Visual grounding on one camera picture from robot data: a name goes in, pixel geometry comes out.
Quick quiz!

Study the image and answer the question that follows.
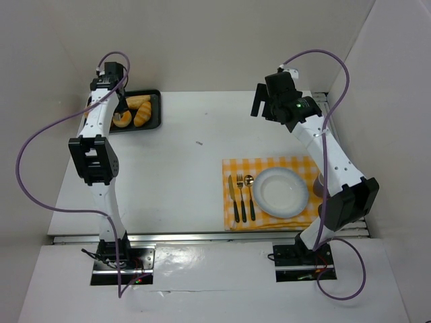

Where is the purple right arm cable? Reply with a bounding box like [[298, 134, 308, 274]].
[[279, 49, 367, 300]]

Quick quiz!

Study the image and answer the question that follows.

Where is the long flat pastry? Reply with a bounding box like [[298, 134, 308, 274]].
[[126, 95, 151, 110]]

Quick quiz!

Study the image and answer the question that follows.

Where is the white plate blue rim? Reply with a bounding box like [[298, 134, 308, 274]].
[[253, 167, 309, 219]]

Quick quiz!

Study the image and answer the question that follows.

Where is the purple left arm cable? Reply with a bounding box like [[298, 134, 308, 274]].
[[15, 50, 131, 299]]

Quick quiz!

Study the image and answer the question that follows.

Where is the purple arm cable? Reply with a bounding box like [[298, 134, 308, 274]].
[[15, 50, 131, 299], [279, 49, 367, 300]]

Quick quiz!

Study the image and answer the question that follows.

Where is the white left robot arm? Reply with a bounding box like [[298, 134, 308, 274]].
[[68, 62, 130, 268]]

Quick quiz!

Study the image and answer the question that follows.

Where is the striped bread roll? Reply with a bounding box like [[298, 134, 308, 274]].
[[133, 101, 152, 127]]

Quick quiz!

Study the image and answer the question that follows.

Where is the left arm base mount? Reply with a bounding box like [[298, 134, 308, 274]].
[[81, 246, 156, 286]]

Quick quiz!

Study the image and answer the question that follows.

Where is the black baking tray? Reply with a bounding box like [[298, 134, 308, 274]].
[[110, 89, 162, 134]]

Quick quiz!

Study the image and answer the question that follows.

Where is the purple mug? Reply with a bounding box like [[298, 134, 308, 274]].
[[312, 173, 324, 198]]

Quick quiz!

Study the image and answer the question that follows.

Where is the black handled knife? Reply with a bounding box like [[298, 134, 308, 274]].
[[228, 175, 240, 223]]

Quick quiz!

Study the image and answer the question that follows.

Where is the orange ring donut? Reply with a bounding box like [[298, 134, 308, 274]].
[[112, 110, 132, 128]]

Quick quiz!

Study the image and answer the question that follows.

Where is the gold spoon black handle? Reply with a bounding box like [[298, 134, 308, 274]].
[[244, 174, 256, 221]]

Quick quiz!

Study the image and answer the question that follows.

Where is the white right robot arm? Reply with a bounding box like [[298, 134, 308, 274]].
[[251, 67, 379, 260]]

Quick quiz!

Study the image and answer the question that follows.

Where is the black handled fork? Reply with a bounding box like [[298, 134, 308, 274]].
[[236, 174, 247, 223]]

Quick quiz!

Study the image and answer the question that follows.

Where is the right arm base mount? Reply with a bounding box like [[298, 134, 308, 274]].
[[267, 245, 337, 283]]

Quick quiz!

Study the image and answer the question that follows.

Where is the aluminium front rail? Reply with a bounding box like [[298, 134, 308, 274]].
[[50, 231, 300, 246]]

